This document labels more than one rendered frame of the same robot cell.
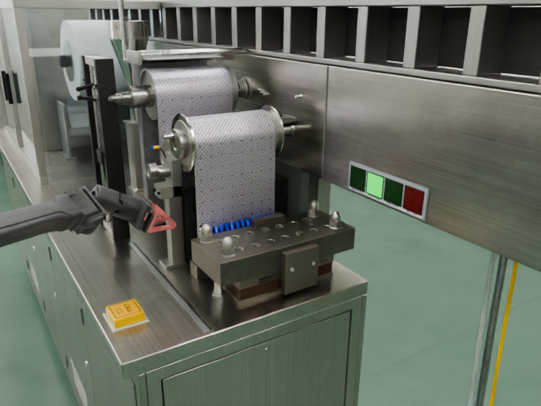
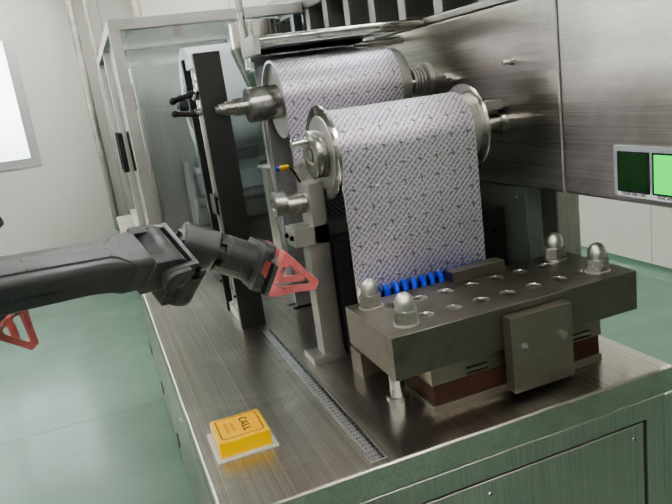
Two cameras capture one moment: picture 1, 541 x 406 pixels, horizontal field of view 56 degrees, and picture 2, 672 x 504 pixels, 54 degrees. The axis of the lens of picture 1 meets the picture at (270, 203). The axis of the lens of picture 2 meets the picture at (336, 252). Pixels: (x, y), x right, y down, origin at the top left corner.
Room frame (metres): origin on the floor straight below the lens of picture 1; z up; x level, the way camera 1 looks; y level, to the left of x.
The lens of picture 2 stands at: (0.27, -0.02, 1.35)
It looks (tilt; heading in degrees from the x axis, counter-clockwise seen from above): 14 degrees down; 13
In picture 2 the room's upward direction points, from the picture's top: 8 degrees counter-clockwise
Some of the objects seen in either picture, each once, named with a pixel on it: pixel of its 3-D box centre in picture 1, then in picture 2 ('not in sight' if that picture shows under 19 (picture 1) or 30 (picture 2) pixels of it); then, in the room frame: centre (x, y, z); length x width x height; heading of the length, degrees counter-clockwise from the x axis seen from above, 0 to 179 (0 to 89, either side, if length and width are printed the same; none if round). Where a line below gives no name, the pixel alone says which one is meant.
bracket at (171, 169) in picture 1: (168, 213); (312, 273); (1.28, 0.27, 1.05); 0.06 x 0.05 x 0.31; 122
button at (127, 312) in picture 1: (125, 313); (240, 432); (1.02, 0.33, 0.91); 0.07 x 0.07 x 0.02; 32
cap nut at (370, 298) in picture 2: (206, 232); (369, 292); (1.16, 0.16, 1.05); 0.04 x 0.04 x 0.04
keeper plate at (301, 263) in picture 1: (300, 268); (540, 346); (1.14, -0.08, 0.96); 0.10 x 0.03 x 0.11; 122
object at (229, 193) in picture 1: (237, 197); (419, 236); (1.29, 0.09, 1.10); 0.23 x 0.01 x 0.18; 122
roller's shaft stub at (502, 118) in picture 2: (280, 130); (484, 124); (1.43, -0.03, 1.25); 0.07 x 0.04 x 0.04; 122
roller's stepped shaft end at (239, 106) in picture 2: (119, 97); (231, 107); (1.44, 0.42, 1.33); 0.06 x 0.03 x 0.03; 122
